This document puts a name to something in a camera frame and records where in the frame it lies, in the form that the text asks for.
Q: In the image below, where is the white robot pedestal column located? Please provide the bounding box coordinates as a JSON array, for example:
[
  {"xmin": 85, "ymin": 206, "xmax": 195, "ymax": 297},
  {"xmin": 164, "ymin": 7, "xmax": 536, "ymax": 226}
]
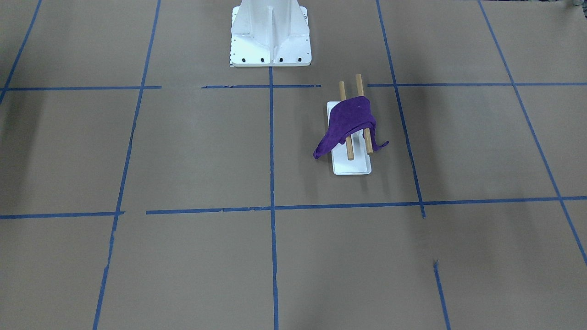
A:
[{"xmin": 229, "ymin": 0, "xmax": 312, "ymax": 67}]

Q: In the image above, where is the purple cloth towel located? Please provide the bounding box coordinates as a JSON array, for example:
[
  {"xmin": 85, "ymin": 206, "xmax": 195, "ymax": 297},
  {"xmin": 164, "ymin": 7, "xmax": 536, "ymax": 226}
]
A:
[{"xmin": 313, "ymin": 96, "xmax": 389, "ymax": 159}]

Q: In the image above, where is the wooden towel rack white base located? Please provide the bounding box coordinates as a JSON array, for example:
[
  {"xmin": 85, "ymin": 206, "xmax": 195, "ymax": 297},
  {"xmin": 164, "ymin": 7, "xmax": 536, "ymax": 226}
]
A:
[{"xmin": 327, "ymin": 73, "xmax": 374, "ymax": 176}]

